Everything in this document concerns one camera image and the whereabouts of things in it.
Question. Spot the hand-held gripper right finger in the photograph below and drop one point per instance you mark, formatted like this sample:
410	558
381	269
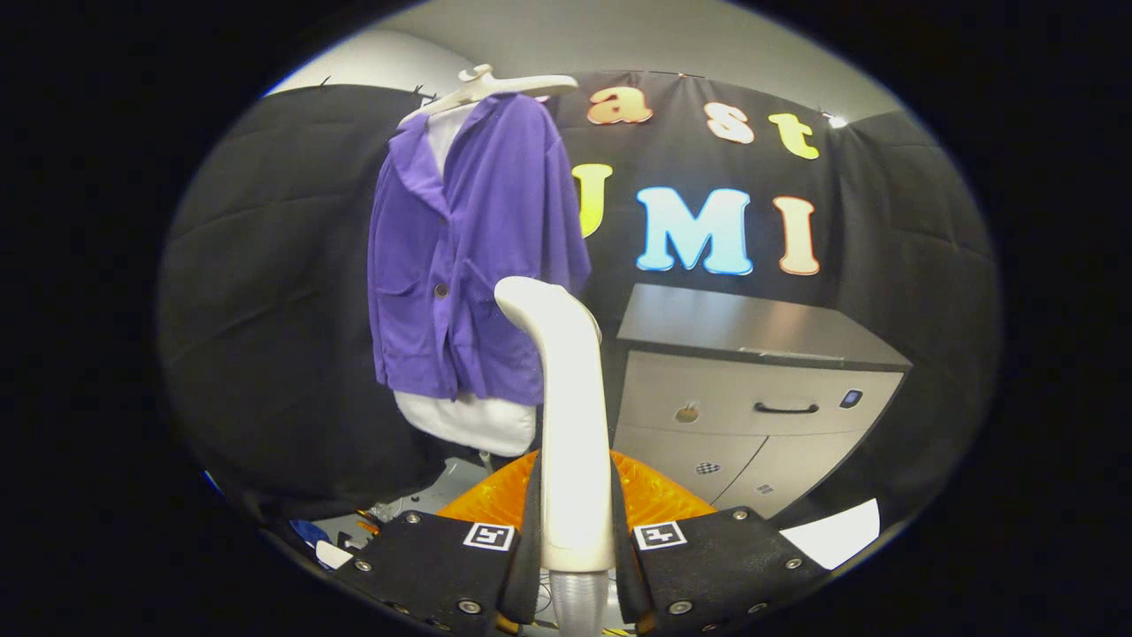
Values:
725	557

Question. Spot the white flat board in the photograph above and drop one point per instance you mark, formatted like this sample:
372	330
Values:
831	535

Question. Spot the blue floor item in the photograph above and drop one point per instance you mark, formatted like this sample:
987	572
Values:
309	531

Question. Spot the small blue cabinet lock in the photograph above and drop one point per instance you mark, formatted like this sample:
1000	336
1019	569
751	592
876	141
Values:
851	398

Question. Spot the grey drawer cabinet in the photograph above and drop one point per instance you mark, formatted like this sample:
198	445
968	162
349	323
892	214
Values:
707	389

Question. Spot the small white floor item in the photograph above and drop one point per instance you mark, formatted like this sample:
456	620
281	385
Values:
332	555

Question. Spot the white clothes hanger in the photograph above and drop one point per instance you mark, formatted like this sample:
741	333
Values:
504	86

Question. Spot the white garment steamer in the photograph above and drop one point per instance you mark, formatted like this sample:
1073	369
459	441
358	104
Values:
575	416

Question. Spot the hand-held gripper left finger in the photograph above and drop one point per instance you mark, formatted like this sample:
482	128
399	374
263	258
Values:
433	566

